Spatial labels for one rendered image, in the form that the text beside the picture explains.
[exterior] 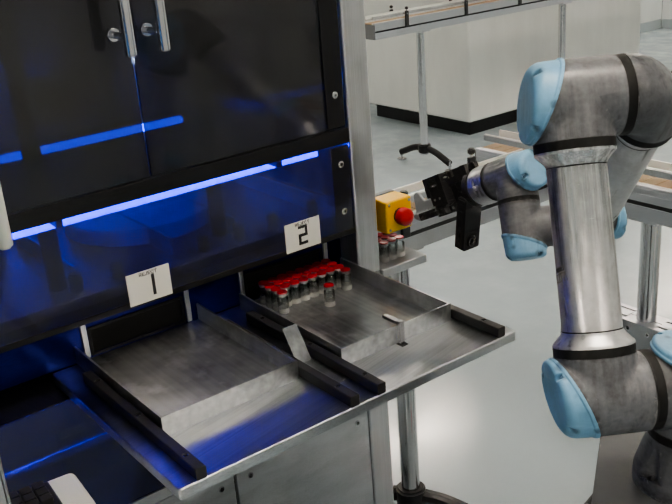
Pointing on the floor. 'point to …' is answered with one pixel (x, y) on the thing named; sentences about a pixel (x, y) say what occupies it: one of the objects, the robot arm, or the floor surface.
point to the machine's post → (363, 208)
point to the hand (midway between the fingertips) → (420, 218)
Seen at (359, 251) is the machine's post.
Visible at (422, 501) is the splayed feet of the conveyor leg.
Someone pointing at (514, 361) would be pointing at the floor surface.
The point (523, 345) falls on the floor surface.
